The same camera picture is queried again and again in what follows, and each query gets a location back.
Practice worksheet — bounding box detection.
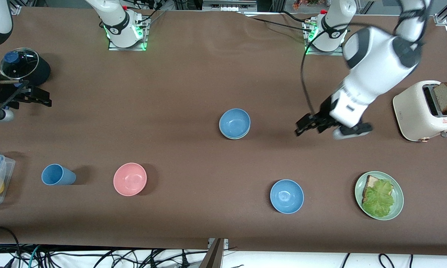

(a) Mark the blue bowl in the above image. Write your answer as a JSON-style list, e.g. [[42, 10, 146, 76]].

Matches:
[[270, 179, 304, 214], [219, 108, 251, 138]]

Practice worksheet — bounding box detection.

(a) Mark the green bowl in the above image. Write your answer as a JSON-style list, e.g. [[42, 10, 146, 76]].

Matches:
[[220, 125, 251, 140]]

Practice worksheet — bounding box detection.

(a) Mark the pink bowl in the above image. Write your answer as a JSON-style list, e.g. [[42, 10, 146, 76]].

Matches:
[[113, 163, 148, 197]]

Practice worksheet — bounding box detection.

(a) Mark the white toaster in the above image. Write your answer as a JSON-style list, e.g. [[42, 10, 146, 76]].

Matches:
[[393, 80, 447, 142]]

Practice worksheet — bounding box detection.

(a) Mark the clear plastic container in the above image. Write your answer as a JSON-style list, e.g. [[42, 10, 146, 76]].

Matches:
[[0, 150, 16, 206]]

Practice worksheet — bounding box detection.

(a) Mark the bread slice under lettuce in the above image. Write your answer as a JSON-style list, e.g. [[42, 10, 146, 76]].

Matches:
[[362, 175, 394, 204]]

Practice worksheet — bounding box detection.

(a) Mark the blue cup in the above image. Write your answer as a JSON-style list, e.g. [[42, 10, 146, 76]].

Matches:
[[41, 164, 77, 186]]

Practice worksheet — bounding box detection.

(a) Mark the green lettuce leaf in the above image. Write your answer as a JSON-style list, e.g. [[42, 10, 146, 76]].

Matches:
[[362, 179, 395, 218]]

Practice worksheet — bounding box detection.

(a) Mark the brown toast slice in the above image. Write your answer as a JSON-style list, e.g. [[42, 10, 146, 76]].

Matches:
[[433, 82, 447, 114]]

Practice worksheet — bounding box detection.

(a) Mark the green plate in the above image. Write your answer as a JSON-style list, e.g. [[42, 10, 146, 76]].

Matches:
[[355, 171, 404, 221]]

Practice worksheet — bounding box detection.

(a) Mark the brown table cloth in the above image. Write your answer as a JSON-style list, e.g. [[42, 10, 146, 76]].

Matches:
[[0, 6, 447, 256]]

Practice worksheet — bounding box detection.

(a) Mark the grey power strip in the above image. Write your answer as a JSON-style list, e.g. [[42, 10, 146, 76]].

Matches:
[[202, 0, 258, 12]]

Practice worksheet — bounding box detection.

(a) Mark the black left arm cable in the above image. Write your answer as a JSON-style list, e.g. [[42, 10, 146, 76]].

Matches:
[[301, 22, 361, 116]]

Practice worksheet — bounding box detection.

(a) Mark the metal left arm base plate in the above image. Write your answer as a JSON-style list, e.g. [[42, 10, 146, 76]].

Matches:
[[303, 20, 345, 56]]

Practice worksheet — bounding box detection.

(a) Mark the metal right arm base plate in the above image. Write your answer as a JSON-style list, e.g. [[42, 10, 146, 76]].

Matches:
[[108, 17, 149, 51]]

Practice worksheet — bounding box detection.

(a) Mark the teal cable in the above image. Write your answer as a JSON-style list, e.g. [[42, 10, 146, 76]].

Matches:
[[29, 245, 42, 268]]

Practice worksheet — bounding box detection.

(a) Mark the metal frame post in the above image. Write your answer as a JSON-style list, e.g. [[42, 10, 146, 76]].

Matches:
[[199, 238, 229, 268]]

